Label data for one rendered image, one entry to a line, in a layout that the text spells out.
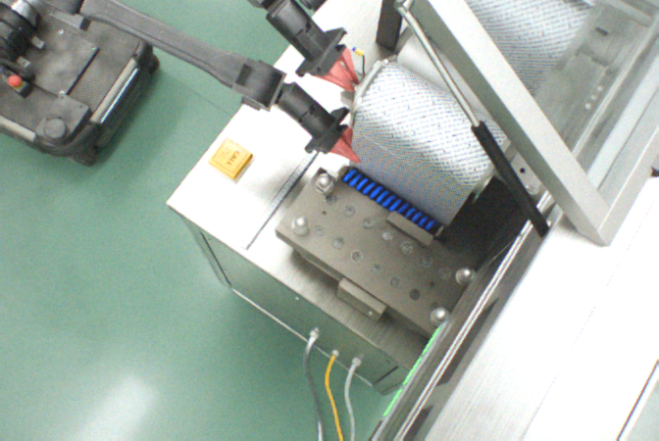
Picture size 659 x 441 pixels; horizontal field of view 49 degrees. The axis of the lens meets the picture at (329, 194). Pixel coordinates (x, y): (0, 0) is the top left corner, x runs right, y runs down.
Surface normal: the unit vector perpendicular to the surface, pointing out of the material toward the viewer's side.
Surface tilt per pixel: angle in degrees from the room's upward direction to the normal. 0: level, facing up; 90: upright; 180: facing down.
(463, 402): 0
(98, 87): 0
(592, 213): 40
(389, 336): 0
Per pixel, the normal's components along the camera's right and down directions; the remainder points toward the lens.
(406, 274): 0.03, -0.31
